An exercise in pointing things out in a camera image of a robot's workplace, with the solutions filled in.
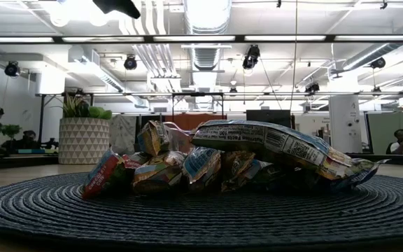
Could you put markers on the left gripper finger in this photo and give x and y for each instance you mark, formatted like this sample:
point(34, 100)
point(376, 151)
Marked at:
point(117, 7)

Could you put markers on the red and green granola bar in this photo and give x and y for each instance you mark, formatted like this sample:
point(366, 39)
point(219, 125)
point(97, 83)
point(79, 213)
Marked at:
point(100, 175)

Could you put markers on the black beam with light bars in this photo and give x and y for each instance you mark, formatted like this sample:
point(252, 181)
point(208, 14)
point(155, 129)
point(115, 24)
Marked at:
point(201, 38)

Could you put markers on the succulent in white patterned pot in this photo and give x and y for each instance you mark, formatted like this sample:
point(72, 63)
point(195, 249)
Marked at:
point(82, 140)

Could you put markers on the clear plastic bin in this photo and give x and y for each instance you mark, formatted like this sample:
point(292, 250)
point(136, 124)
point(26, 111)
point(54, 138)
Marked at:
point(178, 138)

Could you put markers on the small green potted plant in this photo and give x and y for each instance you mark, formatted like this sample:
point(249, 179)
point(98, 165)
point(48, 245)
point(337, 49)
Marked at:
point(10, 130)

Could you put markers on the dark monitor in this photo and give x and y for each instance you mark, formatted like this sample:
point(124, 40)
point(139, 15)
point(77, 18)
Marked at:
point(268, 117)

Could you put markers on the dark round plate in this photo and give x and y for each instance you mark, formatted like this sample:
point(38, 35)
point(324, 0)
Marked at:
point(201, 217)

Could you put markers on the white round column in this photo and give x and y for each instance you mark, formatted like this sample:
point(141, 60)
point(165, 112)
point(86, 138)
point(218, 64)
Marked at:
point(345, 122)

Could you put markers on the silver ventilation duct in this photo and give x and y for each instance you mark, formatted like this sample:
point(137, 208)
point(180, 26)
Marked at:
point(206, 17)

